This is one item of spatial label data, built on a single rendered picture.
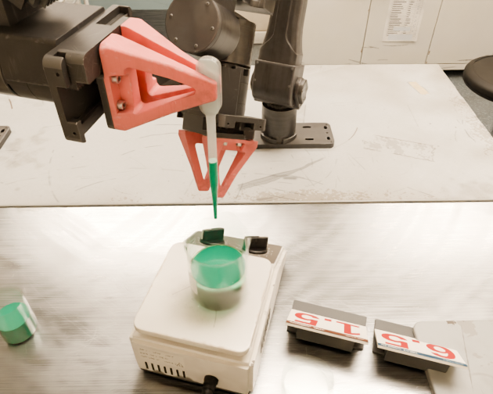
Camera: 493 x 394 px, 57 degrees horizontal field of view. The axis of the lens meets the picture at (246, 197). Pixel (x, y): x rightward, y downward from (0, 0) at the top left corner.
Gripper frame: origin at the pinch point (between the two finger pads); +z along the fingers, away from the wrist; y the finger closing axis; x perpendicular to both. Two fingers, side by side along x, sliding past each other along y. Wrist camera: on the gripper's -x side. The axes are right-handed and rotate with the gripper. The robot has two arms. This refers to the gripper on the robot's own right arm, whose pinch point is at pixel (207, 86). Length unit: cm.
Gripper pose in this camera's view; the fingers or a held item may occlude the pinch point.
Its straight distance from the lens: 33.6
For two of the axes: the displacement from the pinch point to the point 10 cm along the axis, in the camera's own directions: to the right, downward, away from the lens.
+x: -0.1, 7.4, 6.7
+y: 2.6, -6.5, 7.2
